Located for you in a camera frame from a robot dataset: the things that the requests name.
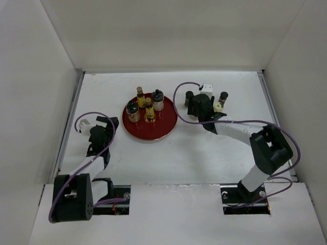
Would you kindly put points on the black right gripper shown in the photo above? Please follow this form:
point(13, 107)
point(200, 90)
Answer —
point(191, 107)

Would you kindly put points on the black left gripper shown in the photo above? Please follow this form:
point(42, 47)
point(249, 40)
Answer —
point(107, 120)

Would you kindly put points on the black cap spice bottle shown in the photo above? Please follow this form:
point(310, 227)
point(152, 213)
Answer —
point(223, 97)
point(188, 96)

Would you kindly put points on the yellow cap spice jar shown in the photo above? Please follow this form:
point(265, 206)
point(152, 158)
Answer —
point(217, 106)

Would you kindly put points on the black grinder spice jar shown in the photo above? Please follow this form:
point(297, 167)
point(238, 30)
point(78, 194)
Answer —
point(132, 110)
point(157, 97)

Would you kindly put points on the yellow label sauce bottle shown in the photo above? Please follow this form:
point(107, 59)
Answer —
point(141, 101)
point(149, 111)

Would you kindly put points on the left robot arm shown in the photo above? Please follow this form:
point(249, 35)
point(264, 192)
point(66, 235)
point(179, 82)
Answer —
point(76, 194)

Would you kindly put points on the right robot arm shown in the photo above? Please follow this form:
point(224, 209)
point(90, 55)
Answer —
point(269, 147)

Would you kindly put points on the red round lacquer tray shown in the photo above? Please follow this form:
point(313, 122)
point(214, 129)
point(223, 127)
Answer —
point(164, 123)

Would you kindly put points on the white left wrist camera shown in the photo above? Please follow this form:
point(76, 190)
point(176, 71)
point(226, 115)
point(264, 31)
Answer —
point(84, 127)

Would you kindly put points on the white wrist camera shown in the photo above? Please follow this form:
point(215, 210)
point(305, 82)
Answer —
point(206, 89)
point(84, 127)

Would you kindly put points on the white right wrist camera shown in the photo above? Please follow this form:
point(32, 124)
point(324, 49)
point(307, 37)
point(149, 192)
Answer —
point(206, 89)

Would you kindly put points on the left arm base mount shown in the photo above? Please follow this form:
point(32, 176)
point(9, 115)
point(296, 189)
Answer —
point(104, 189)

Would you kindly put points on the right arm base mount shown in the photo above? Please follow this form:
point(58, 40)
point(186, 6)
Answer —
point(236, 204)

